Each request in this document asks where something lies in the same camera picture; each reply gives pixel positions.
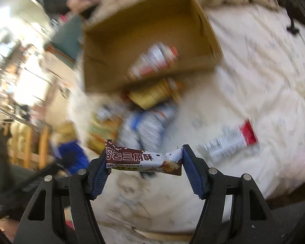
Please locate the white teddy print bedsheet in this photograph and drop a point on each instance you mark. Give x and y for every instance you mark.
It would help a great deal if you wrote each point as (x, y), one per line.
(261, 78)

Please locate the blue white snack bag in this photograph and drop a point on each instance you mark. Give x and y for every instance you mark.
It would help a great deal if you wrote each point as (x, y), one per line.
(143, 130)

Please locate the brown cardboard box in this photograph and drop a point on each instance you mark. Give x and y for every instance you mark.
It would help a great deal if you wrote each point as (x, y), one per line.
(114, 44)

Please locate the yellow striped snack bag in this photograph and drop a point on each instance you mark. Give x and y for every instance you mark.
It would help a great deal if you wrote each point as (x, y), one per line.
(148, 96)

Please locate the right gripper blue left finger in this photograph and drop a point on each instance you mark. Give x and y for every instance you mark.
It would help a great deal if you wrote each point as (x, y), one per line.
(97, 176)

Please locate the brown white snack bar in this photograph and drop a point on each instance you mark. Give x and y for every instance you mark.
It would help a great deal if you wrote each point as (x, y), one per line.
(127, 159)

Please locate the red white tall snack packet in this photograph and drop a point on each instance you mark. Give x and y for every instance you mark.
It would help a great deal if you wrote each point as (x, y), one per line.
(158, 57)

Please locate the teal orange cushion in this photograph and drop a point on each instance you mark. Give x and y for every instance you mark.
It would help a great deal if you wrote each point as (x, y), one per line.
(65, 41)

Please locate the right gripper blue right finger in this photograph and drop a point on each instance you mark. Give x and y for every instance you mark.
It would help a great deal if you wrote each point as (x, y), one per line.
(197, 172)

